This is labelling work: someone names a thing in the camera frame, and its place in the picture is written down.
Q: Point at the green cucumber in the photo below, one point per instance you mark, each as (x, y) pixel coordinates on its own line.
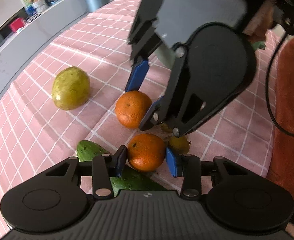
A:
(86, 152)

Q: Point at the small yellow-green fruit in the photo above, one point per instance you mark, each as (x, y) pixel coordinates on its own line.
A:
(178, 145)

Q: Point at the person's orange clothing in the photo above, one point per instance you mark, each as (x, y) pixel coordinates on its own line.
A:
(292, 92)

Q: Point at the person's right forearm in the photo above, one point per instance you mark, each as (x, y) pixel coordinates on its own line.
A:
(261, 17)

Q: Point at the teddy bear bouquet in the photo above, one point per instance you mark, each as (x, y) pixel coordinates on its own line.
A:
(41, 1)

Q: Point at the red box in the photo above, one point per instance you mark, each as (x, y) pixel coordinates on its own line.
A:
(16, 25)

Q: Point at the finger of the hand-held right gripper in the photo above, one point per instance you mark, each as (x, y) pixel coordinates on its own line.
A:
(137, 76)
(150, 113)

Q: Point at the orange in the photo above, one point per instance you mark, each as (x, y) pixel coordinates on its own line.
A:
(145, 152)
(129, 108)

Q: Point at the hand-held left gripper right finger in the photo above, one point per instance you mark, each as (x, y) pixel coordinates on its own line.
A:
(172, 162)

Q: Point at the pink checkered tablecloth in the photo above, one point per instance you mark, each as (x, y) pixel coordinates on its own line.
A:
(49, 135)

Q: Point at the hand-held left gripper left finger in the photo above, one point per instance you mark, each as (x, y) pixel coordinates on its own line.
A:
(121, 160)

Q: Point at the picture card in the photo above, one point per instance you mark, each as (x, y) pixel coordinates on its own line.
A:
(28, 1)

